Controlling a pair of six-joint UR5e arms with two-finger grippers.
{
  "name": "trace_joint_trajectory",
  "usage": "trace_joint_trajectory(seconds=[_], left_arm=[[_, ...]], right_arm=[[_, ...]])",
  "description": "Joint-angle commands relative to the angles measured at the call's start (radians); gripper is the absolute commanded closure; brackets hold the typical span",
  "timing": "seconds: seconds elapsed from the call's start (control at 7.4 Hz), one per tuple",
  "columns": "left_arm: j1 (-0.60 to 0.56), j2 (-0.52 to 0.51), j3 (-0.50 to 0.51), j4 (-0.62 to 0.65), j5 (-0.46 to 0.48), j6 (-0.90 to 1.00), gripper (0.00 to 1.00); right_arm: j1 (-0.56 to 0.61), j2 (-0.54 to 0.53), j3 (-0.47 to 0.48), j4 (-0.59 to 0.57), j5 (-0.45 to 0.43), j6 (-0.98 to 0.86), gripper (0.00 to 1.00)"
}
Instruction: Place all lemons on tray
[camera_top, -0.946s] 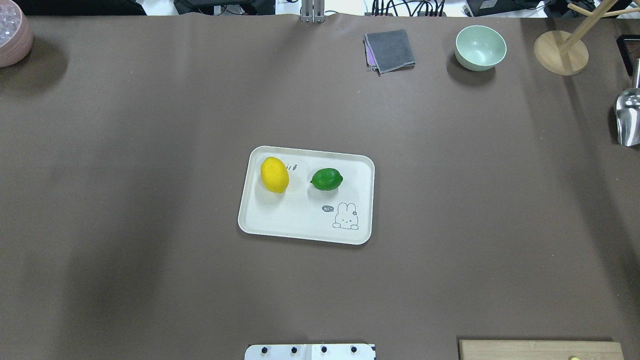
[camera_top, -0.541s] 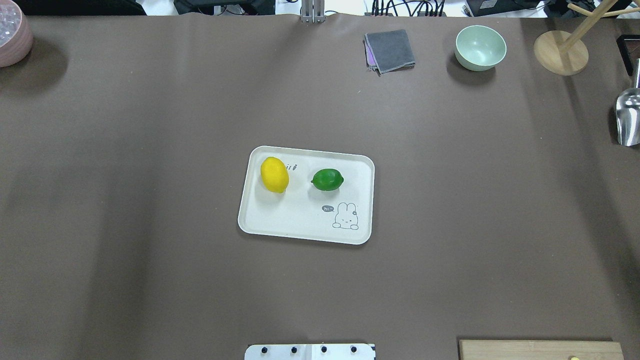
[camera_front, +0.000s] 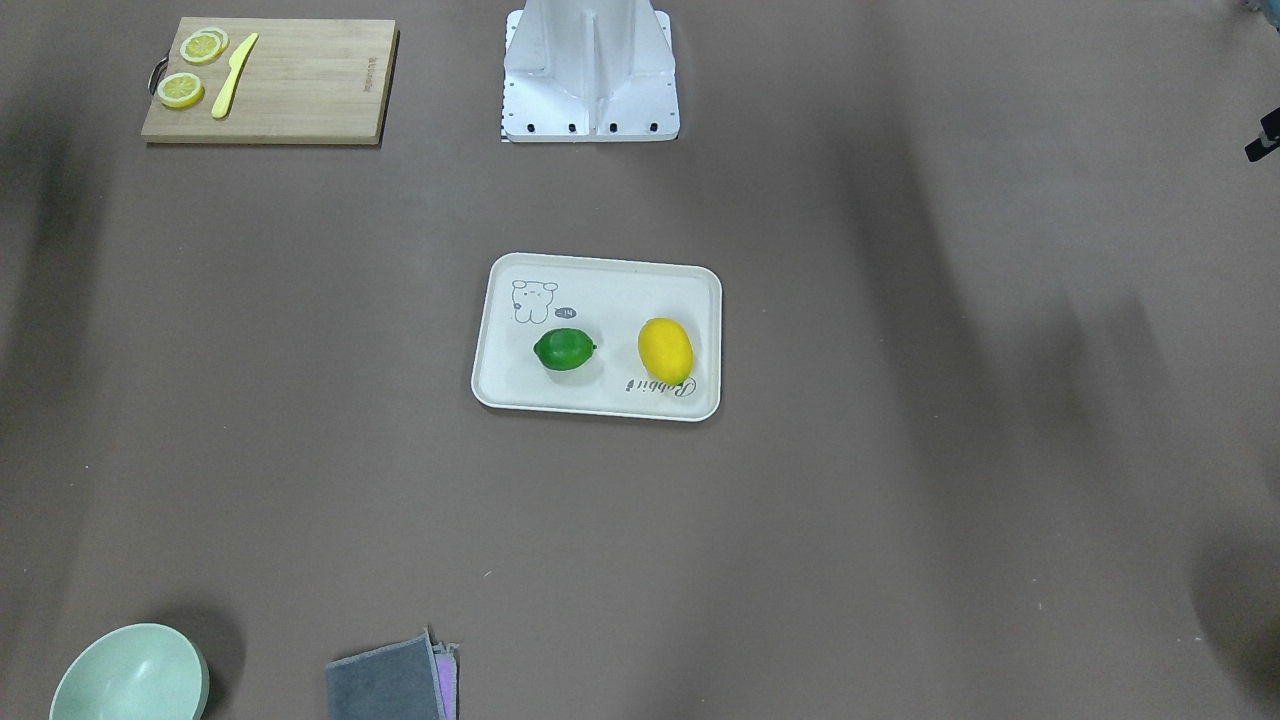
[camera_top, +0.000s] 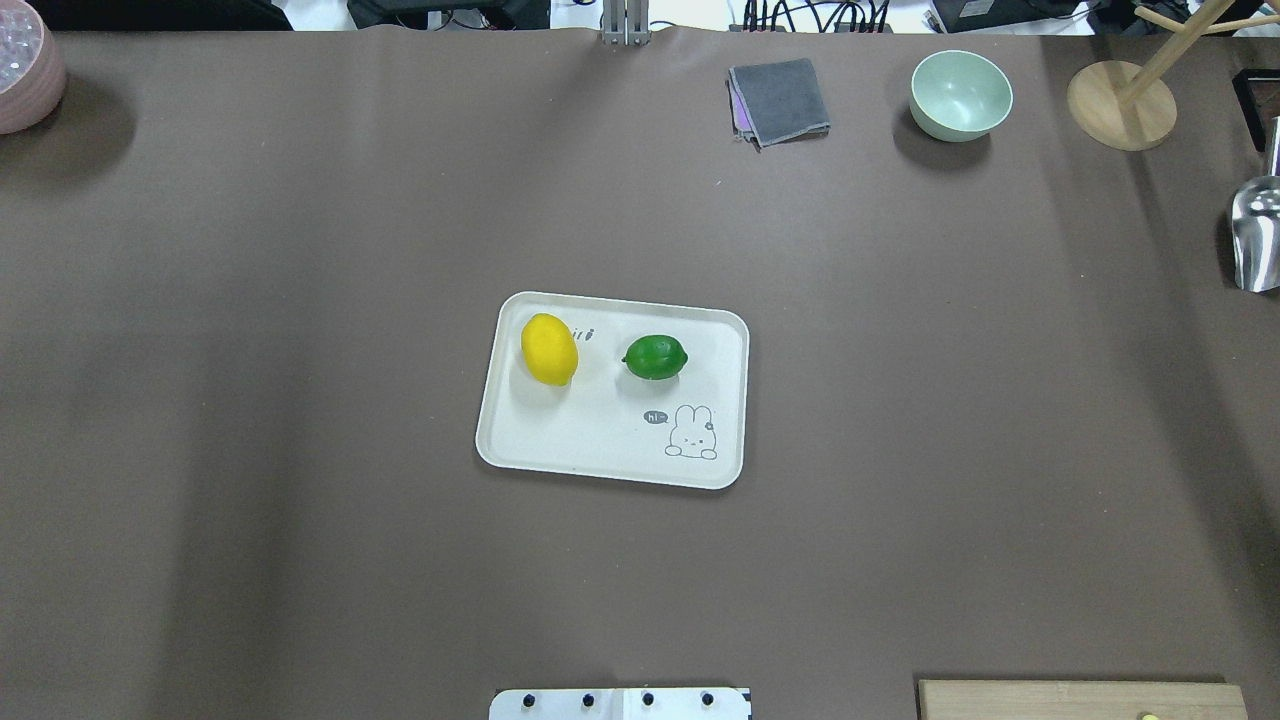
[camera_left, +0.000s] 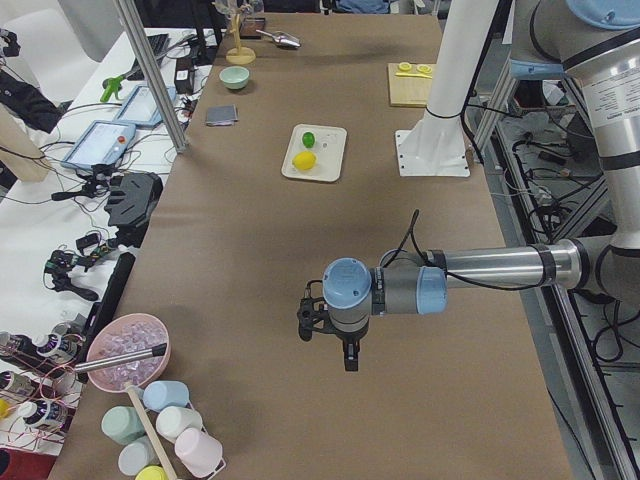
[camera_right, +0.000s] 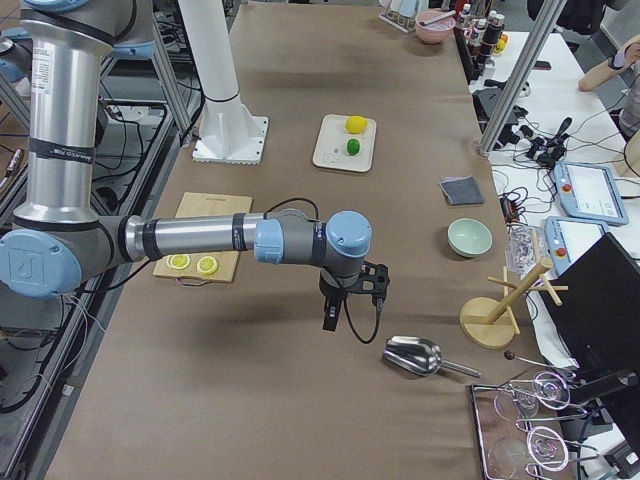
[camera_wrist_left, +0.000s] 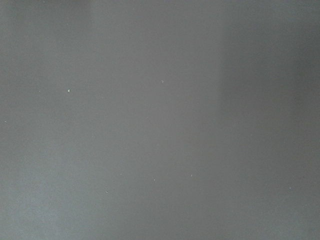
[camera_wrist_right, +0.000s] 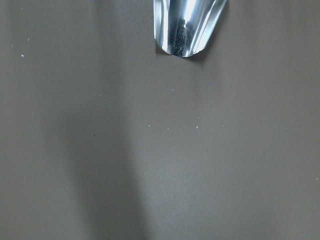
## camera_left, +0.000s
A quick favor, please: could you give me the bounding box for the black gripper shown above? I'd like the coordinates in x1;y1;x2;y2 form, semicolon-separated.
334;324;369;371

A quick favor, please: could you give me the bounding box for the yellow lemon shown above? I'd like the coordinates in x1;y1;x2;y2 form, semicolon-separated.
292;150;317;171

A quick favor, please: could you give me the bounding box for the green lime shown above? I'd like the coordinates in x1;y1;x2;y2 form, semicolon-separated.
301;131;316;149

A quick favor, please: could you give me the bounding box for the cream rabbit tray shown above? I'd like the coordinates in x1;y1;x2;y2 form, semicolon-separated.
281;124;347;183

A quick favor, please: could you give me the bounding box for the pink cup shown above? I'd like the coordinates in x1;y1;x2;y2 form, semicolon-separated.
174;427;226;478

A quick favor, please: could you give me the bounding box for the white cup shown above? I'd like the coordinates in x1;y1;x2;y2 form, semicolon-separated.
155;406;203;443

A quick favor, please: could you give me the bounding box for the blue cup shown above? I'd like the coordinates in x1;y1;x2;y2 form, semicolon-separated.
143;380;190;412

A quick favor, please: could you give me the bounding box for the pink bowl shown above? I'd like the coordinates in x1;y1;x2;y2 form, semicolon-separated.
86;313;171;393

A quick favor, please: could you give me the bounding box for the green cup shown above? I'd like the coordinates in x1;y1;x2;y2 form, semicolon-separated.
101;406;146;446

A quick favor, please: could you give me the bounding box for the grey folded cloth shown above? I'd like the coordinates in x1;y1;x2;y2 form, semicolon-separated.
205;105;238;126

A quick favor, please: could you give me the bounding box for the wooden cutting board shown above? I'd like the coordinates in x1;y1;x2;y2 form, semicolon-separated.
387;62;436;108

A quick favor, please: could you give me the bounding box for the yellow plastic knife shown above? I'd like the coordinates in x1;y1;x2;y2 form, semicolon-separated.
394;72;433;79

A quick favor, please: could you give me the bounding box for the green bowl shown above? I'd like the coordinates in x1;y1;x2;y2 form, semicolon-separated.
219;66;250;90

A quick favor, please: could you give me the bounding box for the wooden mug tree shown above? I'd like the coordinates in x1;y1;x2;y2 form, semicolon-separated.
213;0;256;65

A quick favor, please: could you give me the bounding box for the blue teach pendant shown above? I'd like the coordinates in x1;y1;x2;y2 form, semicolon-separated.
114;84;162;128
61;121;136;171

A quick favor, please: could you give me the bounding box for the metal scoop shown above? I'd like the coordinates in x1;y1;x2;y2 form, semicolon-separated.
257;30;301;49

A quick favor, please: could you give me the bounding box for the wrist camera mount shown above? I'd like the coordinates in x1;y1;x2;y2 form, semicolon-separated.
297;279;334;342

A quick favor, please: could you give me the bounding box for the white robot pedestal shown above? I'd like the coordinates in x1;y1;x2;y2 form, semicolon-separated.
396;1;511;178

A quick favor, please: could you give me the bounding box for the aluminium frame post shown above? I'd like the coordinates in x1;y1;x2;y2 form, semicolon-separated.
113;0;187;154

